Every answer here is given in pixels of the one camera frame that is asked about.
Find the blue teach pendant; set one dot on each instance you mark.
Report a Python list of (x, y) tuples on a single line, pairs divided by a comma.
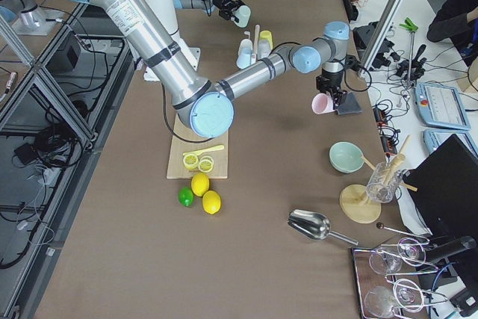
[(440, 106), (434, 137)]

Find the light blue cup on holder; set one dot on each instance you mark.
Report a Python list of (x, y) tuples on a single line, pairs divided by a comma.
[(244, 59)]

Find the yellow lemon upper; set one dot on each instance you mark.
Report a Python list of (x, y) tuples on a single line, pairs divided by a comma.
[(200, 184)]

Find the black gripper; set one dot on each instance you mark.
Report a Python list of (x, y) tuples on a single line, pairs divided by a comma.
[(222, 0), (328, 81)]

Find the lemon slice lower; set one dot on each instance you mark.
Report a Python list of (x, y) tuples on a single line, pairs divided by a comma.
[(206, 164)]

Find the white wire cup holder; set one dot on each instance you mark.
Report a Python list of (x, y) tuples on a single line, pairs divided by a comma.
[(255, 40)]

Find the wooden mug tree stand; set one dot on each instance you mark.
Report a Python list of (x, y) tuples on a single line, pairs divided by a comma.
[(354, 200)]

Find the yellow lemon lower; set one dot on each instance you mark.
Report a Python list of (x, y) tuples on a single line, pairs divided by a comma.
[(211, 202)]

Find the green grabber tool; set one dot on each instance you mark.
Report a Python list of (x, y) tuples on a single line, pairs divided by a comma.
[(412, 28)]

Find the black monitor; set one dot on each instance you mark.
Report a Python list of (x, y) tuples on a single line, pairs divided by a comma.
[(446, 195)]

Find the black power strip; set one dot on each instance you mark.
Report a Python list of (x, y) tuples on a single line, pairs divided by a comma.
[(387, 134)]

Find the blue teach pendant lower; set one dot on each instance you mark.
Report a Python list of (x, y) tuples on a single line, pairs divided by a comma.
[(434, 137)]

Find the lemon slice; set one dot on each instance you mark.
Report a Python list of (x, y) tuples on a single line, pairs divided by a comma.
[(190, 161), (206, 164)]

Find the wine glass lower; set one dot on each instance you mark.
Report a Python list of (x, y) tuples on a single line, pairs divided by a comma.
[(403, 298)]

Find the aluminium frame post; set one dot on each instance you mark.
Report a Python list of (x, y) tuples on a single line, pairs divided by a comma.
[(378, 35)]

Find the clear glass mug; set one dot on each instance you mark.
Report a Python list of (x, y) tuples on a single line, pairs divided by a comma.
[(381, 188)]

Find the grey cup on holder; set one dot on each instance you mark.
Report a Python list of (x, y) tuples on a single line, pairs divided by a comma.
[(264, 49)]

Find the wooden cutting board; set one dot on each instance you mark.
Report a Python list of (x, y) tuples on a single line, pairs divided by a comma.
[(191, 142)]

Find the yellow cup on holder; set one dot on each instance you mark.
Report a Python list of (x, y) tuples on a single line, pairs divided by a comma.
[(266, 35)]

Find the lemon slice upper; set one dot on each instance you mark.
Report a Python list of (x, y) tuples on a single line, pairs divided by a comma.
[(190, 161)]

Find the yellow lemon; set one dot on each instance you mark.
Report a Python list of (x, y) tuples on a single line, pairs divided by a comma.
[(200, 184), (211, 202)]

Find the blue teach pendant upper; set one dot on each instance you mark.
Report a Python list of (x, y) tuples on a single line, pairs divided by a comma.
[(440, 106)]

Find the wine glass upper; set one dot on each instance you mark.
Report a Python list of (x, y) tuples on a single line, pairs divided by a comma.
[(388, 259)]

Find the person in black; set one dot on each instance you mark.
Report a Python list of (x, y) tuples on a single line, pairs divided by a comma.
[(457, 21)]

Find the white cup on holder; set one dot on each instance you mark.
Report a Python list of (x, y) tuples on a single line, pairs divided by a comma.
[(245, 44)]

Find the grey folded cloth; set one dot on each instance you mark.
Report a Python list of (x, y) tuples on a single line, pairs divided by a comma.
[(350, 105)]

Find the green lime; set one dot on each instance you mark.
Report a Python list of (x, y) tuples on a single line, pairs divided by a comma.
[(186, 197)]

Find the mint green bowl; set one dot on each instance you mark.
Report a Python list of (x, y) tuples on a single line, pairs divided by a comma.
[(346, 157)]

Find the teal green plastic cup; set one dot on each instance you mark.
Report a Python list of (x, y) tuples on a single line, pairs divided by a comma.
[(243, 13)]

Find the metal scoop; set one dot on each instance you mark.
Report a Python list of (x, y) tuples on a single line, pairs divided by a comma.
[(316, 226)]

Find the pink plastic cup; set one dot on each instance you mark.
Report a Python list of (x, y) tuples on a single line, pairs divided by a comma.
[(322, 104)]

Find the wine glass rack tray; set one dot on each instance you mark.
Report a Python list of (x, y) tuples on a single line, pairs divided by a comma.
[(365, 278)]

